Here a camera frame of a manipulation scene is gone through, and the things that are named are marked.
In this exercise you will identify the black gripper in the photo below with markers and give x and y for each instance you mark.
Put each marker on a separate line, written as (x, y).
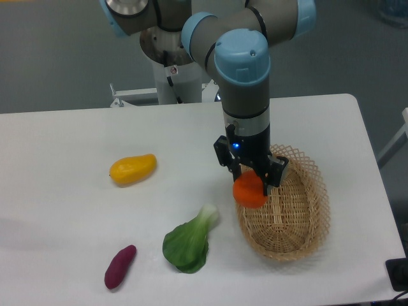
(234, 150)

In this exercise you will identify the orange fruit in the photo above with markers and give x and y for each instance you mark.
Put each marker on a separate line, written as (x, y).
(248, 190)

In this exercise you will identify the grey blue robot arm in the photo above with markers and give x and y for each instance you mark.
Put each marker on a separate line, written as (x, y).
(234, 52)

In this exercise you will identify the woven wicker basket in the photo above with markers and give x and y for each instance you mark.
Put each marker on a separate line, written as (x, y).
(295, 220)

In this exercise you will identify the green bok choy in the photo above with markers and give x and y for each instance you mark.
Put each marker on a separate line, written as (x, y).
(186, 246)

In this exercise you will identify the yellow mango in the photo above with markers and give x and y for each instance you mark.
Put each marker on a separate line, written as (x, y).
(130, 170)

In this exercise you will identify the purple sweet potato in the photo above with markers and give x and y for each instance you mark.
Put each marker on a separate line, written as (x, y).
(119, 266)

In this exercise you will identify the black device at table edge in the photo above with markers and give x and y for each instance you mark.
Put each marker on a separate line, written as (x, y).
(397, 273)

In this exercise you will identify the white frame at right edge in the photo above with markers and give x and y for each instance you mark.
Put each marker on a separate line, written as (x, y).
(395, 144)

